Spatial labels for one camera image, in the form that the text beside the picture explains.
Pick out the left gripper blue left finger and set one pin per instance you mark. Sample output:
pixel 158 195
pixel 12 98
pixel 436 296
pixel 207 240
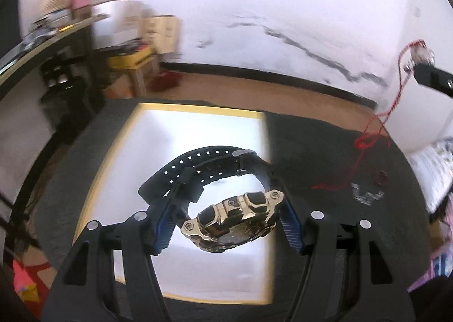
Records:
pixel 164 224

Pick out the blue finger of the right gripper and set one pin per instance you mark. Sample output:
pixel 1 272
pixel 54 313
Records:
pixel 434 78

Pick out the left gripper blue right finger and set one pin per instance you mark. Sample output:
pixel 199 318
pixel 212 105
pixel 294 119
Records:
pixel 291 226

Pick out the gold black wristwatch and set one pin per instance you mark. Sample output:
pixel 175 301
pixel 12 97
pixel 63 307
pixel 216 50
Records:
pixel 229 223

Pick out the dark patterned table cloth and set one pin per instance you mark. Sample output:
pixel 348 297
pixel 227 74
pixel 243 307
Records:
pixel 363 218

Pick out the white printed plastic bag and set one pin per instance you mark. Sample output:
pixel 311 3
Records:
pixel 432 167

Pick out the yellow white storage box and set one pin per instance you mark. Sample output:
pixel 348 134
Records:
pixel 154 135

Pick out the red orange paper toy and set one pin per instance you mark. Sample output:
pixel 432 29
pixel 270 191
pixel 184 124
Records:
pixel 27 284

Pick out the pink purple printed box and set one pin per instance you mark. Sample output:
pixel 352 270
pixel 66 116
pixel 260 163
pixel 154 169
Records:
pixel 440 264

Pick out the yellow black carton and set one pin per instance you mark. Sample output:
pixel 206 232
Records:
pixel 128 59

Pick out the black speaker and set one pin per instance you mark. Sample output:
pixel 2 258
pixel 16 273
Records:
pixel 57 75

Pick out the black desk with shelf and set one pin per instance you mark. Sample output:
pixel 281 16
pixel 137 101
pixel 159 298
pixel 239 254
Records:
pixel 36 121

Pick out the brown kraft gift bag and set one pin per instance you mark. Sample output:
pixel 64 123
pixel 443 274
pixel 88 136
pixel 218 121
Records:
pixel 161 33

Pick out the white paper gift bag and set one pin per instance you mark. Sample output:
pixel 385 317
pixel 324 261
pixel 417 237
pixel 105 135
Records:
pixel 122 23

